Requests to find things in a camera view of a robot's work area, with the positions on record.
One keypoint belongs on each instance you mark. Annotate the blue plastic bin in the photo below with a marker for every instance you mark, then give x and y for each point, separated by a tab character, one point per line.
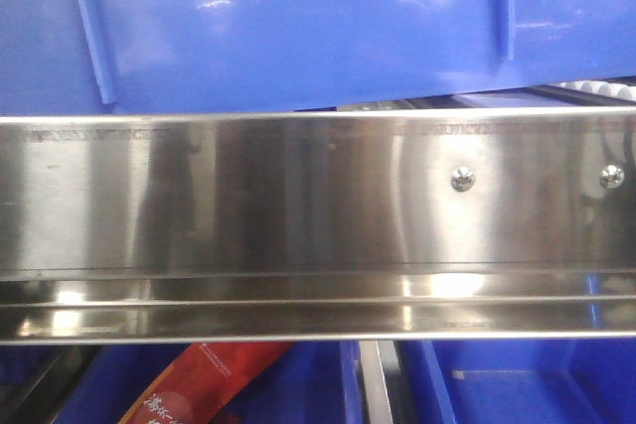
169	56

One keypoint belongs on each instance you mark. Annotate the lower left blue bin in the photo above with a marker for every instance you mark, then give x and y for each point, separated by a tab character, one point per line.
310	383

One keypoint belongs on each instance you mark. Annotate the white roller conveyor track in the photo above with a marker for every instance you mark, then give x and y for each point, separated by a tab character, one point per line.
592	92

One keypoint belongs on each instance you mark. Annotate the lower right blue bin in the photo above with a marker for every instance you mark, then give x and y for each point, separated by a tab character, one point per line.
521	381

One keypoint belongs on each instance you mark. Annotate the left silver screw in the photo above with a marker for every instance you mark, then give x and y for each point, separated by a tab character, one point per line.
463	179

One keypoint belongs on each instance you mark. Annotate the silver screw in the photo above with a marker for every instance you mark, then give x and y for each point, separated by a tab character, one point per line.
463	179
611	177

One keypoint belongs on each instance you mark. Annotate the steel divider bar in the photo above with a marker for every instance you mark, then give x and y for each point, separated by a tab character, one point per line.
386	392

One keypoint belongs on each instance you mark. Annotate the red snack package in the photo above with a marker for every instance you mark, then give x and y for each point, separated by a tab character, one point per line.
202	380

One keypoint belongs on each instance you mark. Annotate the right silver screw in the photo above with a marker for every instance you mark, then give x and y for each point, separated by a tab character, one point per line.
611	177

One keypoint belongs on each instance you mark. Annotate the stainless steel rack rail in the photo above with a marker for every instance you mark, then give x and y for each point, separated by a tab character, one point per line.
317	226

